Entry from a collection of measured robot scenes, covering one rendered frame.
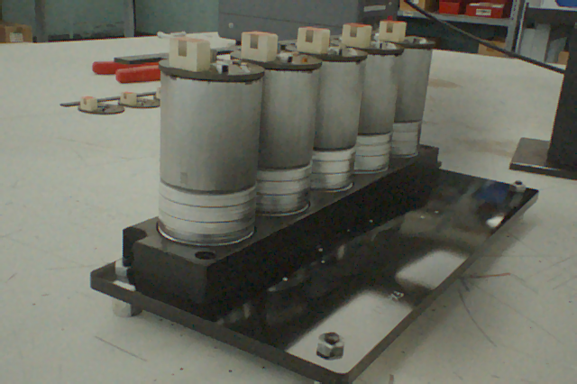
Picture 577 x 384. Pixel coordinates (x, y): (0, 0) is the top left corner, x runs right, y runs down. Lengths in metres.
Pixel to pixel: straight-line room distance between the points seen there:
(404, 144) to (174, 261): 0.12
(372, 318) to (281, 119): 0.06
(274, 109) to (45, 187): 0.12
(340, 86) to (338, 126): 0.01
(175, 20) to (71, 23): 0.84
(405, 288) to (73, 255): 0.10
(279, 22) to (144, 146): 0.38
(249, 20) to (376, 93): 0.48
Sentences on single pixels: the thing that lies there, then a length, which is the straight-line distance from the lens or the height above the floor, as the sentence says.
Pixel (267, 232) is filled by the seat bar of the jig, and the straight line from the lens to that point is 0.18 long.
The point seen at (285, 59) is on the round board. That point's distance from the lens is 0.18.
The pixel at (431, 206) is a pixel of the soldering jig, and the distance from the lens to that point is 0.24.
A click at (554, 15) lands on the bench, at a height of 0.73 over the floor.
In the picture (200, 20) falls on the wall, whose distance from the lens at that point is 6.03.
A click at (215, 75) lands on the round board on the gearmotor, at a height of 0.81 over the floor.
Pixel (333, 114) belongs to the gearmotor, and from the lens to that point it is 0.21.
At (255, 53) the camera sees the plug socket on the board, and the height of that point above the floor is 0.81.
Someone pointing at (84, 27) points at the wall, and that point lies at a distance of 6.11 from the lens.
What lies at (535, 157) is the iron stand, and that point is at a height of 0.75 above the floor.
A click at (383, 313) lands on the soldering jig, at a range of 0.17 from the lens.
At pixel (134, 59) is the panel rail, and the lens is 0.17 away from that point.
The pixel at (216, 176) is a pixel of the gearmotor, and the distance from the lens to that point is 0.16.
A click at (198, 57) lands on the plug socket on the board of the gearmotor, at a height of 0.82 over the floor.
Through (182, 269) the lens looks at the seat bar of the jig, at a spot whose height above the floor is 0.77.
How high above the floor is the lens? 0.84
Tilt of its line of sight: 19 degrees down
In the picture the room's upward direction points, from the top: 4 degrees clockwise
